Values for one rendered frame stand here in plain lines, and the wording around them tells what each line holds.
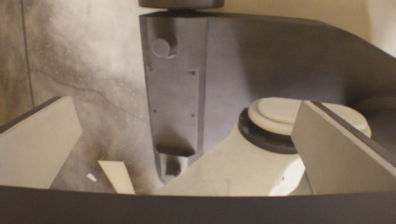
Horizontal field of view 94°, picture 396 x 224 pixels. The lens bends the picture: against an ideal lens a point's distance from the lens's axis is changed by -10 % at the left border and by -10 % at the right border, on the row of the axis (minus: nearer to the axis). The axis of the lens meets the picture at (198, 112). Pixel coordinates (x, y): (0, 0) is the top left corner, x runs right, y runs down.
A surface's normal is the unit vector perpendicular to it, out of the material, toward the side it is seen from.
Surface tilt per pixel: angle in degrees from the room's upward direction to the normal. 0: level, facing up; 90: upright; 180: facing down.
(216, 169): 90
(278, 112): 90
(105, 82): 0
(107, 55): 0
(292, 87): 0
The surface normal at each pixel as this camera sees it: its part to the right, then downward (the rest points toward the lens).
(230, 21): -0.20, 0.50
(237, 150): 0.02, -0.86
